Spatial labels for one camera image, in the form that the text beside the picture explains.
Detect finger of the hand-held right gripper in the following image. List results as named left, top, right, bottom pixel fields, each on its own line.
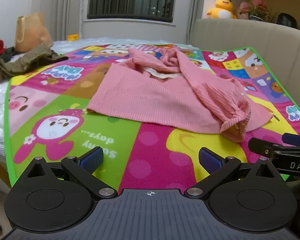
left=282, top=133, right=300, bottom=147
left=248, top=137, right=300, bottom=156

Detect pink plush toy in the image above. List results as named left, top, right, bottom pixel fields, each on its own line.
left=236, top=1, right=251, bottom=20

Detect potted pink flowers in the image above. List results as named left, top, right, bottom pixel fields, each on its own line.
left=248, top=0, right=276, bottom=22

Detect pink knit sweater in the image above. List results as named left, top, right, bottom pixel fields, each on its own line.
left=86, top=47, right=272, bottom=142

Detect dark cloth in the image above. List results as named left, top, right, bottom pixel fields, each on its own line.
left=0, top=46, right=16, bottom=62

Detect colourful cartoon play mat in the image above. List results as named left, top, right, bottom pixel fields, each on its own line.
left=4, top=44, right=300, bottom=188

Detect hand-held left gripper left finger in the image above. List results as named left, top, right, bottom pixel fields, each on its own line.
left=24, top=147, right=118, bottom=201

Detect black round object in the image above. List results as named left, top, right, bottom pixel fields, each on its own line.
left=276, top=12, right=298, bottom=30

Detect yellow duck plush toy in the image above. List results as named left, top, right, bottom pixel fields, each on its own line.
left=206, top=0, right=238, bottom=19

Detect window with dark bars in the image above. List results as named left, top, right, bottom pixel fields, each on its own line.
left=87, top=0, right=178, bottom=24

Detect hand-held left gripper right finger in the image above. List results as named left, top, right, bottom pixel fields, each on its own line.
left=184, top=147, right=281, bottom=201

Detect olive green cloth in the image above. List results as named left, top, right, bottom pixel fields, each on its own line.
left=0, top=43, right=69, bottom=78

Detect white curtain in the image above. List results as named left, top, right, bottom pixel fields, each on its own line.
left=49, top=0, right=83, bottom=42

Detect brown cardboard box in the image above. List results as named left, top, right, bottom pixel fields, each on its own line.
left=15, top=12, right=54, bottom=53

